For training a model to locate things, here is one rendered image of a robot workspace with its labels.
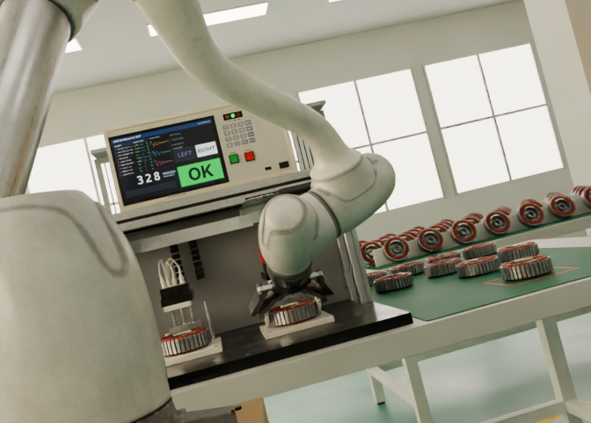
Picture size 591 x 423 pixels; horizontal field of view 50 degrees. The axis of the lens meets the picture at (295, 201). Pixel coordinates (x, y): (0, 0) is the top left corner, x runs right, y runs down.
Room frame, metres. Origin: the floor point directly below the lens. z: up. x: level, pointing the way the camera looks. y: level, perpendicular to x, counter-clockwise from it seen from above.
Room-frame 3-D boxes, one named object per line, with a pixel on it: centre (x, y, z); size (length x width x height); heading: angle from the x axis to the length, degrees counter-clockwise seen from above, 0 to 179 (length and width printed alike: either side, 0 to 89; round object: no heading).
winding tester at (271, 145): (1.73, 0.22, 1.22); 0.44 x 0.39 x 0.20; 98
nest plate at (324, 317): (1.42, 0.06, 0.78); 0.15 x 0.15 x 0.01; 8
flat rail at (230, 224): (1.50, 0.20, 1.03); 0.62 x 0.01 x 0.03; 98
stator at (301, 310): (1.42, 0.07, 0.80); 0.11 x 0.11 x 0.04
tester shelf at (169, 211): (1.72, 0.23, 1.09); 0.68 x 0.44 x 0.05; 98
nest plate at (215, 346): (1.39, 0.30, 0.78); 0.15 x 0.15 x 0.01; 8
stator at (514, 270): (1.46, -0.47, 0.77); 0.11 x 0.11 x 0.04
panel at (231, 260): (1.66, 0.22, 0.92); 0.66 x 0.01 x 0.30; 98
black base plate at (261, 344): (1.42, 0.19, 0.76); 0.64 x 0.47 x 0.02; 98
